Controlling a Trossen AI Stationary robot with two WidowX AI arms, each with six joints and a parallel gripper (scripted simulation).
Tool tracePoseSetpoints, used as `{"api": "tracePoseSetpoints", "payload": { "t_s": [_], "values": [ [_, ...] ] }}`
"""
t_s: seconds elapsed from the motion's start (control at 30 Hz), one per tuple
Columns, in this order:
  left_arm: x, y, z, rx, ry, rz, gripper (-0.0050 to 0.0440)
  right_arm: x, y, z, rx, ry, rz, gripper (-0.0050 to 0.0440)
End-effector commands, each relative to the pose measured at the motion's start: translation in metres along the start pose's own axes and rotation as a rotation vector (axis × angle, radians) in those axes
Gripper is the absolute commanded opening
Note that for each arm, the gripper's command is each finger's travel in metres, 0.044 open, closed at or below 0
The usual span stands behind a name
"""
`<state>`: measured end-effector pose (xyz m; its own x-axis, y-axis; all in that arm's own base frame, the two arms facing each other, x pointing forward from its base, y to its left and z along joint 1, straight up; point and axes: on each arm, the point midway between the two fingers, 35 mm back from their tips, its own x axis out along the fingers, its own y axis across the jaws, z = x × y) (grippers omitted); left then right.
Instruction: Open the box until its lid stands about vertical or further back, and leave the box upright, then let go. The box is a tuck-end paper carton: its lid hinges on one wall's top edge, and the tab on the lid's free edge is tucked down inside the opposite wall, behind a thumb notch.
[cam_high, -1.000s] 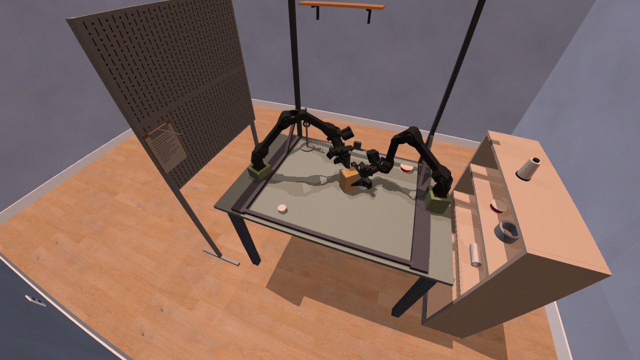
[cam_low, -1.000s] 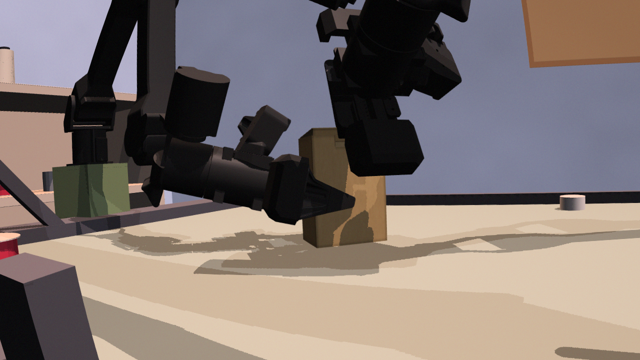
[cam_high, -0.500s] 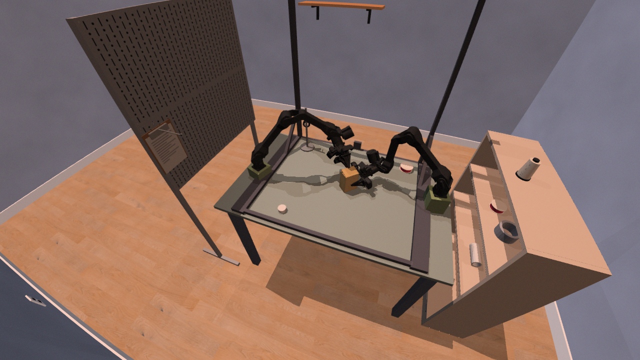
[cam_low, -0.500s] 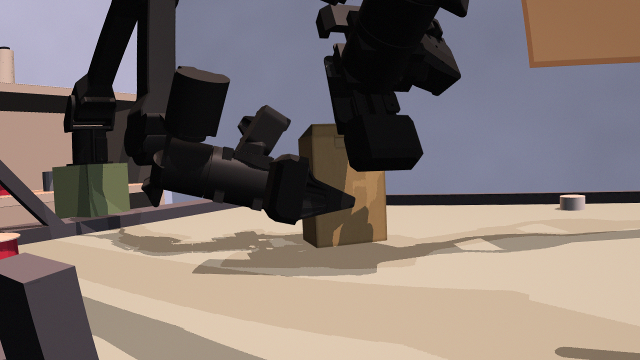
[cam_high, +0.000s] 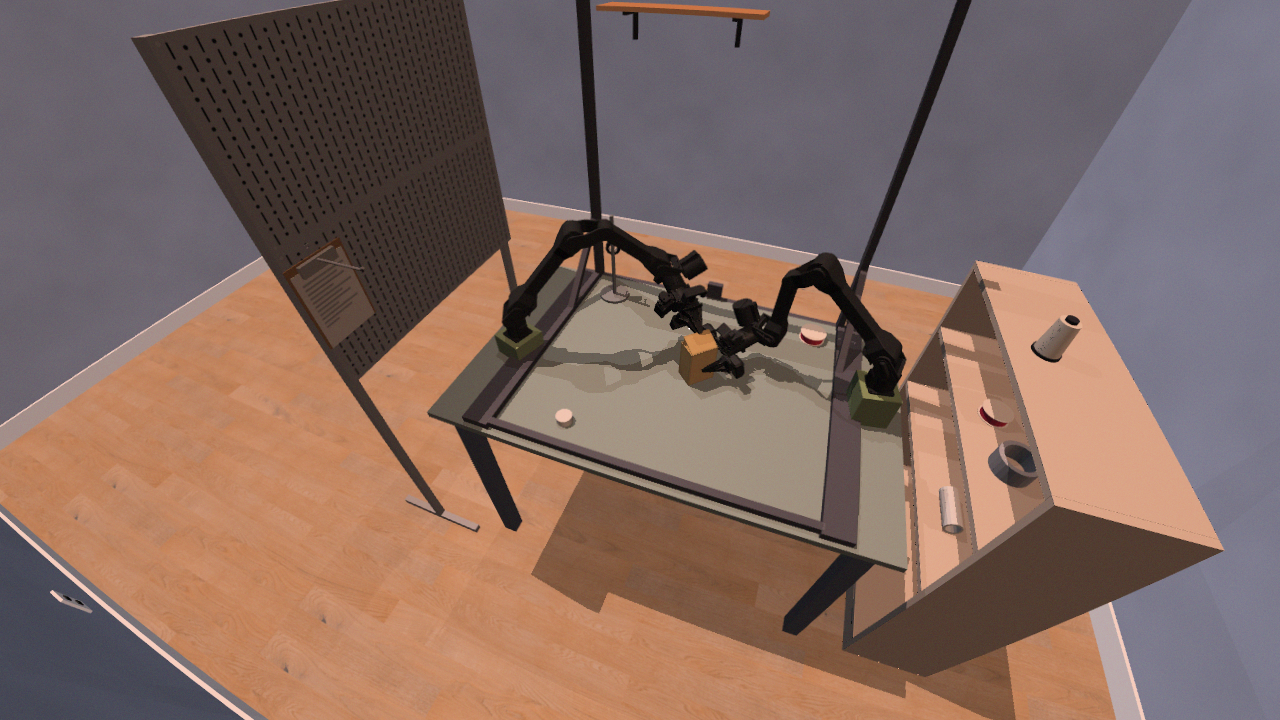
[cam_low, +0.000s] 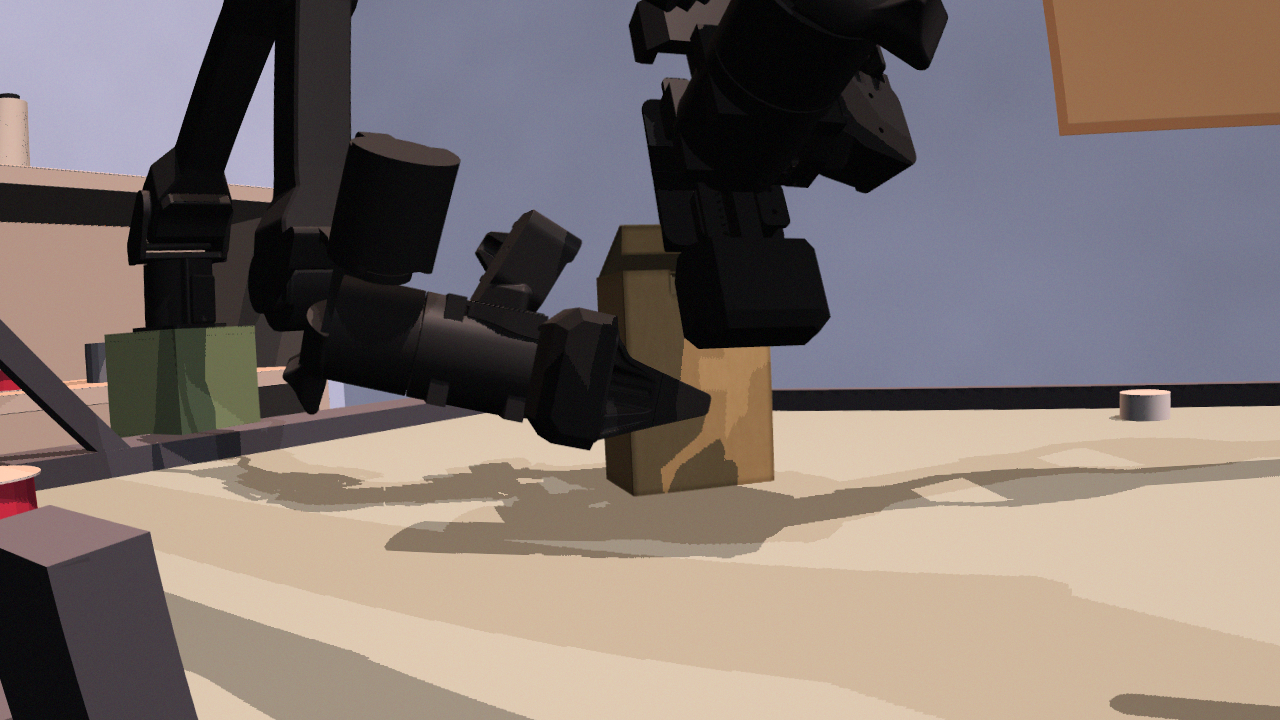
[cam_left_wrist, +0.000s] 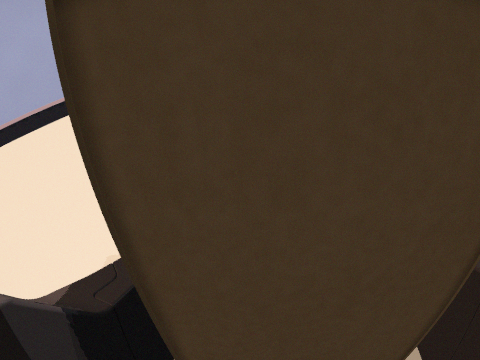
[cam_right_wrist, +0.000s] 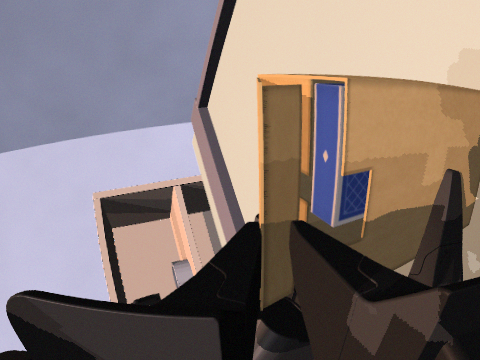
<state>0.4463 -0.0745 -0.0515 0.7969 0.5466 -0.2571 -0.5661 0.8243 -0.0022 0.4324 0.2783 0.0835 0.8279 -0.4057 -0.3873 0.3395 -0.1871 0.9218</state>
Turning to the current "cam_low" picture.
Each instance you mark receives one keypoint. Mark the light wooden shelving unit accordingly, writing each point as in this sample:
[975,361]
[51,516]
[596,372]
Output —
[65,280]

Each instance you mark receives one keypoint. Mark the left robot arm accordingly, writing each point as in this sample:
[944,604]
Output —
[393,198]

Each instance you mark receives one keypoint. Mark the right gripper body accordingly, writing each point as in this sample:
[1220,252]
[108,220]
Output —
[744,291]

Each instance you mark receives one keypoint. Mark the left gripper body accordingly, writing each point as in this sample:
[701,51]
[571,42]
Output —
[476,365]

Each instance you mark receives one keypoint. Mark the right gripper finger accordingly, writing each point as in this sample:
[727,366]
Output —
[661,152]
[677,220]

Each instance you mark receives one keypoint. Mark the brown cardboard box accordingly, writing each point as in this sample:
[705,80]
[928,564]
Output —
[733,443]

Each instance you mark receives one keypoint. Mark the dark grey rectangular post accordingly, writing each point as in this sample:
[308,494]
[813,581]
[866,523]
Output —
[85,630]

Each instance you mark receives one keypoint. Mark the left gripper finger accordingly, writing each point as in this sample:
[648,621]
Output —
[642,397]

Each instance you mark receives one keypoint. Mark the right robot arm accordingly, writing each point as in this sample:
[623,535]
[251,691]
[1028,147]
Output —
[800,55]

